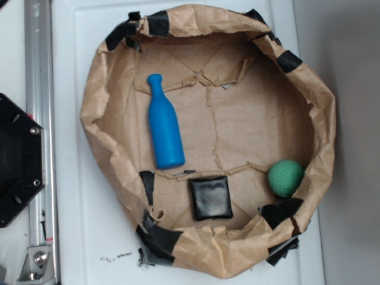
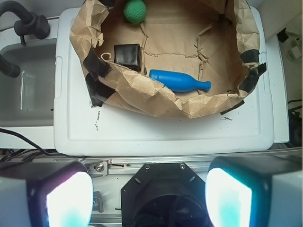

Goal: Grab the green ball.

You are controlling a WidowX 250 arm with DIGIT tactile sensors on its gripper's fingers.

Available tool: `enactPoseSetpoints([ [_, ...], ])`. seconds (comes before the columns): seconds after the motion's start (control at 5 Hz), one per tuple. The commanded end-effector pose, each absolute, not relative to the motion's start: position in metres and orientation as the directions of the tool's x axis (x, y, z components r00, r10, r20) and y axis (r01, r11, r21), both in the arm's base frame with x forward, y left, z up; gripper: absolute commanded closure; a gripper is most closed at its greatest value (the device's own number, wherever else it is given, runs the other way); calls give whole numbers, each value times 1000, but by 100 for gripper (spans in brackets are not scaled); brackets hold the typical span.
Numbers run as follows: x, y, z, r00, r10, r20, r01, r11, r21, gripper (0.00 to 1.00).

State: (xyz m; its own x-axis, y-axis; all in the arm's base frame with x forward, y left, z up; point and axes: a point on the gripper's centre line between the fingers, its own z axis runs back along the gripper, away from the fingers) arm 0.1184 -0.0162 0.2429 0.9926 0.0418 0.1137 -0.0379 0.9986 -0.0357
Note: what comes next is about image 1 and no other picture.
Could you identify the green dimpled ball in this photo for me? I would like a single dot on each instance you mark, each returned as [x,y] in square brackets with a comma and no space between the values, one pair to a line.
[284,177]

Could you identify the blue plastic bottle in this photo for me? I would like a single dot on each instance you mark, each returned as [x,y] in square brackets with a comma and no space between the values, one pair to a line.
[164,127]

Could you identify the brown paper bag bin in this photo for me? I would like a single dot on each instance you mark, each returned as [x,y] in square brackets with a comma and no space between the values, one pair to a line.
[243,103]

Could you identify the black square pad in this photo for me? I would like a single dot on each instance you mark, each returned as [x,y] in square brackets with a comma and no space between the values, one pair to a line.
[211,198]

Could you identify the white plastic tray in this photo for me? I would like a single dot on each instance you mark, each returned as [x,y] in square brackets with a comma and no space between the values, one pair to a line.
[96,241]

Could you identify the aluminium extrusion rail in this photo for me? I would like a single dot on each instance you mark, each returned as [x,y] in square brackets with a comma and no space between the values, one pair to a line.
[39,104]

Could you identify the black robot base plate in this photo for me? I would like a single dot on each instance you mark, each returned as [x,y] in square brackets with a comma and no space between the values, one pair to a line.
[21,160]

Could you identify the metal corner bracket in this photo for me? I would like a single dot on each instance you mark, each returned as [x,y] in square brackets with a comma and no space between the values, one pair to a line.
[38,267]

